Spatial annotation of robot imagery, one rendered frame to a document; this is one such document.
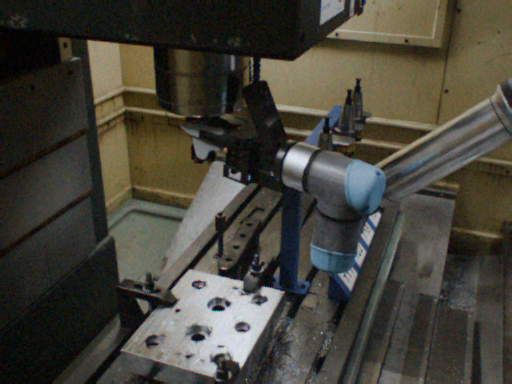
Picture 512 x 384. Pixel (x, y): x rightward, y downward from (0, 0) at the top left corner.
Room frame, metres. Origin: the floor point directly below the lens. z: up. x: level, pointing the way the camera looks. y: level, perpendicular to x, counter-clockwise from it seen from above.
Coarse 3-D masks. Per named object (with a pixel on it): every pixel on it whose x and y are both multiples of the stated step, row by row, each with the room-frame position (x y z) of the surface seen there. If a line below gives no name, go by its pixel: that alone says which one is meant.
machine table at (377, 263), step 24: (240, 192) 1.71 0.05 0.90; (264, 192) 1.72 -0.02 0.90; (240, 216) 1.55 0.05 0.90; (264, 216) 1.55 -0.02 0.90; (312, 216) 1.56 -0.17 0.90; (384, 216) 1.57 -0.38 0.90; (264, 240) 1.42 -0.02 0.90; (384, 240) 1.43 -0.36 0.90; (192, 264) 1.31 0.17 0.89; (216, 264) 1.29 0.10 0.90; (240, 264) 1.29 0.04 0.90; (312, 264) 1.30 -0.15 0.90; (384, 264) 1.35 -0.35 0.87; (168, 288) 1.19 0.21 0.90; (312, 288) 1.19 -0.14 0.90; (360, 288) 1.20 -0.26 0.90; (144, 312) 1.09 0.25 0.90; (288, 312) 1.10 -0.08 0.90; (336, 312) 1.13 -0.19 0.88; (360, 312) 1.10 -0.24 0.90; (120, 336) 1.01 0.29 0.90; (312, 336) 1.02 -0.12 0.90; (336, 336) 1.02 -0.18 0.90; (360, 336) 1.06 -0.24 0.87; (96, 360) 0.93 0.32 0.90; (120, 360) 0.93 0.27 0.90; (312, 360) 0.94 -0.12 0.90; (336, 360) 0.94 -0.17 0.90; (360, 360) 1.02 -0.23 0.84
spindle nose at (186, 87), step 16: (160, 48) 0.94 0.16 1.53; (160, 64) 0.95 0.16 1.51; (176, 64) 0.92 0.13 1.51; (192, 64) 0.92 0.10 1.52; (208, 64) 0.92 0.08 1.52; (224, 64) 0.93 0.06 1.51; (240, 64) 0.95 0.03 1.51; (160, 80) 0.95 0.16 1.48; (176, 80) 0.92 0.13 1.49; (192, 80) 0.92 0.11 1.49; (208, 80) 0.92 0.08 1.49; (224, 80) 0.93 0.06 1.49; (240, 80) 0.95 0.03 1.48; (160, 96) 0.95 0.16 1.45; (176, 96) 0.93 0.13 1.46; (192, 96) 0.92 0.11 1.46; (208, 96) 0.92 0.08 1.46; (224, 96) 0.93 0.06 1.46; (240, 96) 0.95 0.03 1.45; (176, 112) 0.93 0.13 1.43; (192, 112) 0.92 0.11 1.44; (208, 112) 0.92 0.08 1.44; (224, 112) 0.93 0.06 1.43
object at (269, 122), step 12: (252, 84) 0.92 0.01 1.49; (264, 84) 0.94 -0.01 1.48; (252, 96) 0.91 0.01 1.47; (264, 96) 0.92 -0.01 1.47; (252, 108) 0.91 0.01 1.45; (264, 108) 0.91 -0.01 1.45; (276, 108) 0.94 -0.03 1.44; (252, 120) 0.91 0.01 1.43; (264, 120) 0.90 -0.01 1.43; (276, 120) 0.92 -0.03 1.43; (264, 132) 0.90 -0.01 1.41; (276, 132) 0.91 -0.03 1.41; (264, 144) 0.90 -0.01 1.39; (276, 144) 0.89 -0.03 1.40
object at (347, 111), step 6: (342, 108) 1.43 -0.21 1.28; (348, 108) 1.42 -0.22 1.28; (342, 114) 1.43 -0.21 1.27; (348, 114) 1.42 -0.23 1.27; (354, 114) 1.43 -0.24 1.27; (342, 120) 1.42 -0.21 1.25; (348, 120) 1.42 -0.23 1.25; (354, 120) 1.43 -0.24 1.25; (342, 126) 1.42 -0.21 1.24; (348, 126) 1.42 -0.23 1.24; (354, 126) 1.43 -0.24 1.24
